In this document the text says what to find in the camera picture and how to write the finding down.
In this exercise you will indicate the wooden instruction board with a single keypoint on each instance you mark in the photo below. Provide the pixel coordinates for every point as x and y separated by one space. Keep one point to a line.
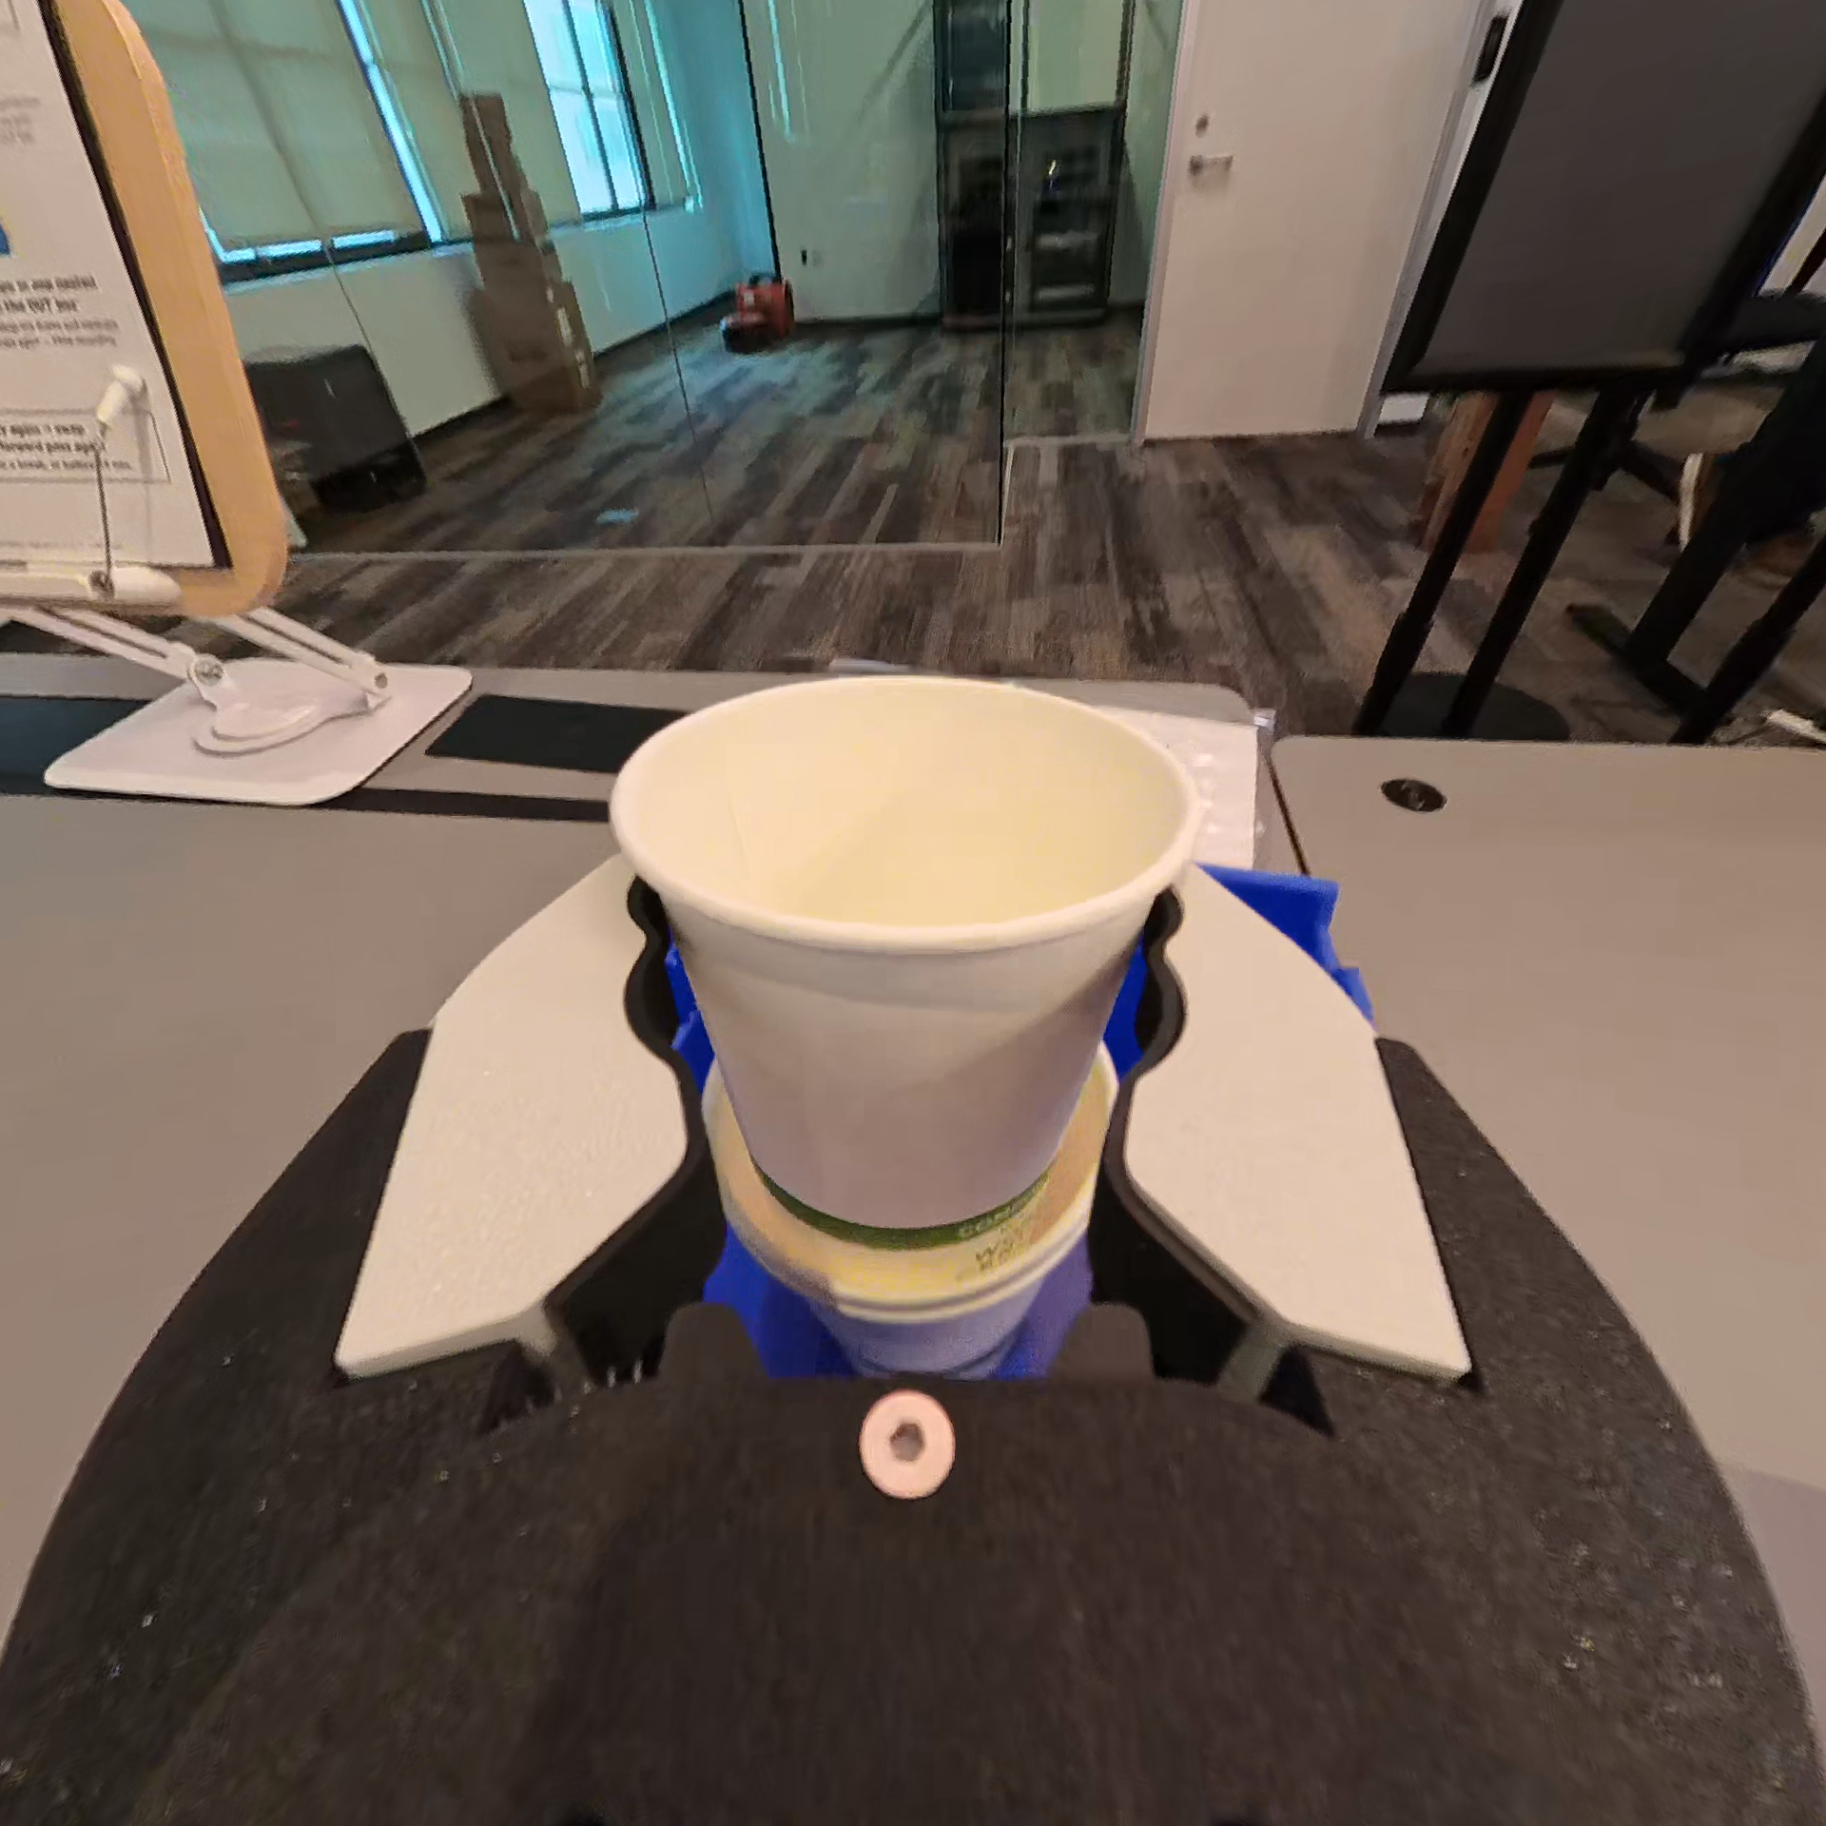
183 288

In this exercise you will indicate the red floor blower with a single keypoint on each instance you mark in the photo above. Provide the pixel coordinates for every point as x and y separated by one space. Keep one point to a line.
756 309

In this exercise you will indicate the stacked cardboard boxes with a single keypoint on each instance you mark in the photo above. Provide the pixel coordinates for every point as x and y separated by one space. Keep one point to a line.
535 288

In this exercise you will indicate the window with blinds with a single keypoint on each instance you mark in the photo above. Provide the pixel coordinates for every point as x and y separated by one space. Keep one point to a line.
286 129

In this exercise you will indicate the brown wooden table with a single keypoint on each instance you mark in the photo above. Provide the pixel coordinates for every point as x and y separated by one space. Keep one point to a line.
1482 469

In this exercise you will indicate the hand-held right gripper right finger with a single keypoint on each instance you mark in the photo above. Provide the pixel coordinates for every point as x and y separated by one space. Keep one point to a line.
1283 1157

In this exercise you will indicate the black flat plate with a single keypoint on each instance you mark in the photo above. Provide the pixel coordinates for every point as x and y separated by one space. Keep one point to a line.
558 731
83 744

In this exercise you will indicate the blue plastic bin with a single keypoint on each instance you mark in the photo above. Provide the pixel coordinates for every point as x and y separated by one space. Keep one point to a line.
1283 913

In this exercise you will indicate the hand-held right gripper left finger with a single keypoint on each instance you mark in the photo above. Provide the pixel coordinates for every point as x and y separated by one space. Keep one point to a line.
514 1141

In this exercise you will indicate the black server rack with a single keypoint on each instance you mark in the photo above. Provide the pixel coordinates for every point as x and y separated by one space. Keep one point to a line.
1024 173

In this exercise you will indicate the black rolling case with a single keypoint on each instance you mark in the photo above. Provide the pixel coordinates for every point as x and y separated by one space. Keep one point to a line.
337 421

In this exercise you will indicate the black desk legs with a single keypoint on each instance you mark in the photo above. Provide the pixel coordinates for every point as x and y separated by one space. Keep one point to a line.
1634 637

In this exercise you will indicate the black framed sign easel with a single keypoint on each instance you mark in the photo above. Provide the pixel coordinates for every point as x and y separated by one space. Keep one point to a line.
1598 183

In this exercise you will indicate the white door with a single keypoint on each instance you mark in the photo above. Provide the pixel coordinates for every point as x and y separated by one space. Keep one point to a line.
1283 214

